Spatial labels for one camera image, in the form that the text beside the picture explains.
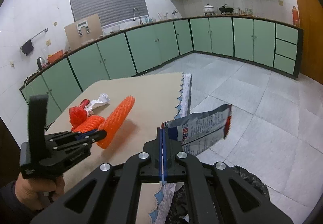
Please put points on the metal kettle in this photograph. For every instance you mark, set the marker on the metal kettle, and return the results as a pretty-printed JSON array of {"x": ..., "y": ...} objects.
[{"x": 41, "y": 63}]

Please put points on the orange plastic basin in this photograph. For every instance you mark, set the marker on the orange plastic basin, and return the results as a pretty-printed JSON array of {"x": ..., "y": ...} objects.
[{"x": 55, "y": 56}]

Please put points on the green lower kitchen cabinets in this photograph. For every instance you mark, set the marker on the green lower kitchen cabinets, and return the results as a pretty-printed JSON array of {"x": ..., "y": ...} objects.
[{"x": 113, "y": 49}]

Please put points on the person's left forearm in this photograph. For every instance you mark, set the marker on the person's left forearm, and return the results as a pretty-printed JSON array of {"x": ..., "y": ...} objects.
[{"x": 10, "y": 206}]

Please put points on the long orange foam net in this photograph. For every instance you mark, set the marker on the long orange foam net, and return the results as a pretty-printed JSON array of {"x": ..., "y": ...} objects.
[{"x": 116, "y": 120}]

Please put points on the white utensil holder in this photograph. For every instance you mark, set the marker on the white utensil holder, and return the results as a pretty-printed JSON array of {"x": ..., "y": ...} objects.
[{"x": 163, "y": 17}]

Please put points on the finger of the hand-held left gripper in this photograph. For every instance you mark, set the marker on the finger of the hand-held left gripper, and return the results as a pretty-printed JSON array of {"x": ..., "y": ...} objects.
[
  {"x": 75, "y": 147},
  {"x": 97, "y": 135}
]

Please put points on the white cooking pot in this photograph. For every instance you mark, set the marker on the white cooking pot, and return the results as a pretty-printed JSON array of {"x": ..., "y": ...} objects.
[{"x": 209, "y": 9}]

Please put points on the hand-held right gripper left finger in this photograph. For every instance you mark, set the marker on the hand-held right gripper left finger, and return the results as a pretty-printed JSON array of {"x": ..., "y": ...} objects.
[{"x": 152, "y": 160}]

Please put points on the person's left hand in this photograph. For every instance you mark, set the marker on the person's left hand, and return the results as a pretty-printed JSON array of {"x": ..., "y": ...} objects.
[{"x": 27, "y": 191}]

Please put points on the small red wrapper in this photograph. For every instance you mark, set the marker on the small red wrapper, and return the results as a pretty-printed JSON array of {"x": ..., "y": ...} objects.
[{"x": 84, "y": 103}]

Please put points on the orange thermos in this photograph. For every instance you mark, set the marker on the orange thermos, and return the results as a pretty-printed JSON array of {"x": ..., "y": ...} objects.
[{"x": 295, "y": 16}]

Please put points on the wooden door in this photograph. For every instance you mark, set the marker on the wooden door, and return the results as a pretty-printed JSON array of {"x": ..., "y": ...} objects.
[{"x": 310, "y": 37}]

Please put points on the brown cardboard board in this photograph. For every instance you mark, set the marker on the brown cardboard board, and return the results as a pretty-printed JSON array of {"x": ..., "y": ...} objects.
[{"x": 73, "y": 37}]

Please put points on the silver snack packet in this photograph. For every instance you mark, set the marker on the silver snack packet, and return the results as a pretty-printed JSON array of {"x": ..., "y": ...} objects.
[{"x": 201, "y": 128}]

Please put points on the black hanging cloth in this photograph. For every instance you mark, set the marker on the black hanging cloth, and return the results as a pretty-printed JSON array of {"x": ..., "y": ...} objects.
[{"x": 27, "y": 47}]

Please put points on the short orange foam net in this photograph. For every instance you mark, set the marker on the short orange foam net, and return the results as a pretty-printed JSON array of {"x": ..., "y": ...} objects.
[{"x": 92, "y": 121}]

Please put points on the red crumpled plastic wrapper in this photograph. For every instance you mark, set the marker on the red crumpled plastic wrapper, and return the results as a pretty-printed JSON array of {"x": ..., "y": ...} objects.
[{"x": 77, "y": 114}]

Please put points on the metal towel rail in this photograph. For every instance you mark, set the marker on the metal towel rail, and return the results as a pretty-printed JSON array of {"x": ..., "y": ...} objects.
[{"x": 37, "y": 35}]

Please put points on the white crumpled paper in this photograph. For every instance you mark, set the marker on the white crumpled paper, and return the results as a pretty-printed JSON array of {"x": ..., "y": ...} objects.
[{"x": 102, "y": 99}]

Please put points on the black wok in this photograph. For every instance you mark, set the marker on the black wok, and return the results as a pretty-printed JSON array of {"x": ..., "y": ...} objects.
[{"x": 225, "y": 9}]

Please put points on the beige cloth covered table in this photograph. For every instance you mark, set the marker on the beige cloth covered table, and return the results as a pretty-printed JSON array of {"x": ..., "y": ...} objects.
[{"x": 141, "y": 92}]

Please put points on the metal kitchen faucet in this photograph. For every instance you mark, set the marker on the metal kitchen faucet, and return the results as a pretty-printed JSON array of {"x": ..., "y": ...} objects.
[{"x": 139, "y": 15}]

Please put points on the black trash bin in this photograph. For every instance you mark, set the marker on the black trash bin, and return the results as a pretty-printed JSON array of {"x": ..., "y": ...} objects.
[{"x": 252, "y": 181}]

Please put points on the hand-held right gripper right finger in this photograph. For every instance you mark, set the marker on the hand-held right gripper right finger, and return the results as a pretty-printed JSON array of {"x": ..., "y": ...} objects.
[{"x": 174, "y": 163}]

